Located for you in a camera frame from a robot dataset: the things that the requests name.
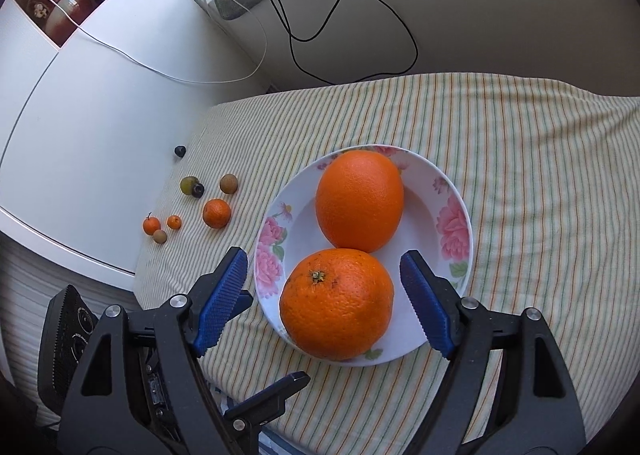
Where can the red white vase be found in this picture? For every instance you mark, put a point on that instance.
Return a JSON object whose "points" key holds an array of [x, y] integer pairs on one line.
{"points": [[59, 18]]}

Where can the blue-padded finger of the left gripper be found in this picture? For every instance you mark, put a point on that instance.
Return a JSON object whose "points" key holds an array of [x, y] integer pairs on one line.
{"points": [[243, 303], [265, 406]]}

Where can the green grape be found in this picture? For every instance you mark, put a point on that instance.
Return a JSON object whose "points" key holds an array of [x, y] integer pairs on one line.
{"points": [[187, 183]]}

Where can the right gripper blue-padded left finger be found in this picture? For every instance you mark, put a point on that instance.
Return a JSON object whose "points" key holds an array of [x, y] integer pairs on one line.
{"points": [[138, 388]]}

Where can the large smooth orange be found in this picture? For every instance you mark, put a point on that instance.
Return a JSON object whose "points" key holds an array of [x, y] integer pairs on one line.
{"points": [[360, 200]]}

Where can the floral white ceramic plate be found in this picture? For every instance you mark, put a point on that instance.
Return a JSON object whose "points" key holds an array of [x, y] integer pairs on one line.
{"points": [[435, 222]]}

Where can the tiny orange kumquat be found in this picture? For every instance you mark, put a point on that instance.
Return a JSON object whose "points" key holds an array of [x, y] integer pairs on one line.
{"points": [[174, 222]]}

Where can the dark purple grape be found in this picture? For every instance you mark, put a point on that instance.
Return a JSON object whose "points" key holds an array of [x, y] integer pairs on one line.
{"points": [[198, 190]]}

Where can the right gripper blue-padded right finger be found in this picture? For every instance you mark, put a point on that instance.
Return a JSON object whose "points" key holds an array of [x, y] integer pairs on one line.
{"points": [[535, 408]]}

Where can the striped tablecloth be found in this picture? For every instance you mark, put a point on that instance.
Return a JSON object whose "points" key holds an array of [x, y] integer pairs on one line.
{"points": [[548, 173]]}

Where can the medium mandarin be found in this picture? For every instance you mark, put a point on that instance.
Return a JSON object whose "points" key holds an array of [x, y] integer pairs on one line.
{"points": [[216, 213]]}

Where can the small tangerine with stem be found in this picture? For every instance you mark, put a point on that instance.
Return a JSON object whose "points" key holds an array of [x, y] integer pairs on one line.
{"points": [[150, 225]]}

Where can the brown kiwi fruit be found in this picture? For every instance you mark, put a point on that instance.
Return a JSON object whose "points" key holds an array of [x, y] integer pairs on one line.
{"points": [[228, 184]]}

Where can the small brown longan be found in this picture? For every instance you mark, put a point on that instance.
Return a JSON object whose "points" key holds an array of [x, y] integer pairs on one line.
{"points": [[159, 236]]}

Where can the large orange with stem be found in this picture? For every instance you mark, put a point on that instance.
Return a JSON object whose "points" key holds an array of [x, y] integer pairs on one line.
{"points": [[337, 303]]}

